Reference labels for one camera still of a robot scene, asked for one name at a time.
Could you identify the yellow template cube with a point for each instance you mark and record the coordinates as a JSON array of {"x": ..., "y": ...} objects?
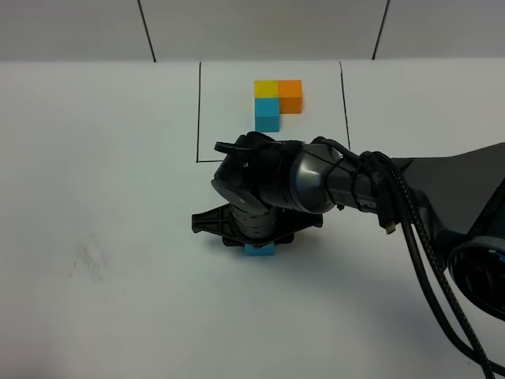
[{"x": 266, "y": 89}]

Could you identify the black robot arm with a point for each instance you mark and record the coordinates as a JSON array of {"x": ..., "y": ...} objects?
[{"x": 274, "y": 189}]

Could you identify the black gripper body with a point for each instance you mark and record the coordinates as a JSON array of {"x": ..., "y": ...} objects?
[{"x": 239, "y": 228}]

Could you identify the orange template cube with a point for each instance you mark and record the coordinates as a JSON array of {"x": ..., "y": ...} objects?
[{"x": 290, "y": 96}]

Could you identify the blue wooden cube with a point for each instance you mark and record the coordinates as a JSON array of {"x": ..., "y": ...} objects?
[{"x": 260, "y": 251}]

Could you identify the blue template cube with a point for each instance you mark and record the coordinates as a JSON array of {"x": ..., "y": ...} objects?
[{"x": 267, "y": 115}]

